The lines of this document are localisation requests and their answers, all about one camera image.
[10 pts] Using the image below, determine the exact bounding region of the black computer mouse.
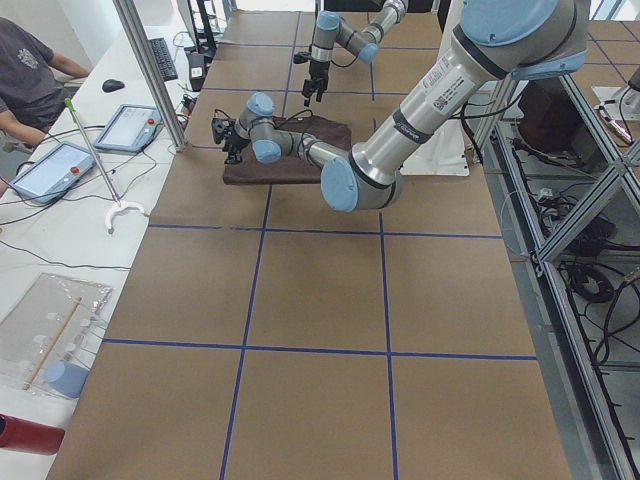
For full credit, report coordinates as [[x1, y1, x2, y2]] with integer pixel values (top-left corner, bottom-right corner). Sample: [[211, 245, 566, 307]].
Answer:
[[102, 79, 125, 93]]

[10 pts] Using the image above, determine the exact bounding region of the near teach pendant tablet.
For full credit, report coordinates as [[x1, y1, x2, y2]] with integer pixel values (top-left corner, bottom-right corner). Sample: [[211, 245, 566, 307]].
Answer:
[[10, 142, 94, 204]]

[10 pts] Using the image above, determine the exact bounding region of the reacher stick white claw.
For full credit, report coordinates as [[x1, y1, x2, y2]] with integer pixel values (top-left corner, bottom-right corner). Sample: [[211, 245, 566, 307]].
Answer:
[[64, 97, 148, 235]]

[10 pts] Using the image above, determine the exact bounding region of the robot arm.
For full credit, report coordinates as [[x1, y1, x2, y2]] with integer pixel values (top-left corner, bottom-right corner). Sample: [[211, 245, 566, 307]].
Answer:
[[293, 0, 409, 107], [212, 1, 590, 212]]

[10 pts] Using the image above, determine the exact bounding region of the red cylinder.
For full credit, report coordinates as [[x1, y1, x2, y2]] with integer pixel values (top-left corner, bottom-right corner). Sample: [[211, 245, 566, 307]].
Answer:
[[1, 414, 65, 455]]

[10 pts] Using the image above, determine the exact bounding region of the teach pendant tablet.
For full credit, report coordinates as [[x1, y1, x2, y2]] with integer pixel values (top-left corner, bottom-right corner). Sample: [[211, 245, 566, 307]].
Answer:
[[10, 142, 94, 204], [93, 104, 163, 153]]

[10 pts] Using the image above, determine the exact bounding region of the seated person grey shirt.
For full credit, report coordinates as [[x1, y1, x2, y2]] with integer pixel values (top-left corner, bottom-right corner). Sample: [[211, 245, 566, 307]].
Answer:
[[1, 18, 90, 147]]

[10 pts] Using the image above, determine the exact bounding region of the brown t-shirt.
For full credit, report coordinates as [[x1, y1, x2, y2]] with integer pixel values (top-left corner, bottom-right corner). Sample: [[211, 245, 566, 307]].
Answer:
[[222, 116, 352, 185]]

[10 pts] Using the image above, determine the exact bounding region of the wooden stick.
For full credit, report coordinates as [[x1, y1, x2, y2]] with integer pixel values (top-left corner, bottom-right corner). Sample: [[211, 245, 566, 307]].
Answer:
[[22, 297, 82, 390]]

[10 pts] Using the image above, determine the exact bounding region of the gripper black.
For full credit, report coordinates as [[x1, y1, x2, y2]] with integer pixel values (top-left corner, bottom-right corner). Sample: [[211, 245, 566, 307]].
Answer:
[[302, 59, 331, 106], [224, 127, 248, 165]]

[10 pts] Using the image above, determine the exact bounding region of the far teach pendant tablet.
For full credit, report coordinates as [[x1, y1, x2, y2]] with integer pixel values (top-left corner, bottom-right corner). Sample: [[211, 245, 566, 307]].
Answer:
[[93, 104, 163, 153]]

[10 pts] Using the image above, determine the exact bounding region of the black keyboard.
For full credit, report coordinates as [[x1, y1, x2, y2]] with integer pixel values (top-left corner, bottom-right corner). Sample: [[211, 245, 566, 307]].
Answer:
[[148, 38, 178, 81]]

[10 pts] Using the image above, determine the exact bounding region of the aluminium frame post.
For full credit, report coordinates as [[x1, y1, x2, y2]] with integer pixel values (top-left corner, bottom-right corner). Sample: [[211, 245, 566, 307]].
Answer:
[[113, 0, 187, 152]]

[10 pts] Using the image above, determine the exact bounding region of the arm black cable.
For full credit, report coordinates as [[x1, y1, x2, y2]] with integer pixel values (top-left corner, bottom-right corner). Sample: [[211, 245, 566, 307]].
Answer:
[[214, 108, 321, 151]]

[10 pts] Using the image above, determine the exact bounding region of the clear plastic bag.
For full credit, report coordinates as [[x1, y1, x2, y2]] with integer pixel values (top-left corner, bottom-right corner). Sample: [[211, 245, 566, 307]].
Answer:
[[1, 274, 112, 399]]

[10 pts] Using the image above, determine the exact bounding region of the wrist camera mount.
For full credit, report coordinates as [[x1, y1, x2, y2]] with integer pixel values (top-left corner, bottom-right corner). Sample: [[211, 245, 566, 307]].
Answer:
[[211, 109, 236, 145], [293, 51, 311, 65]]

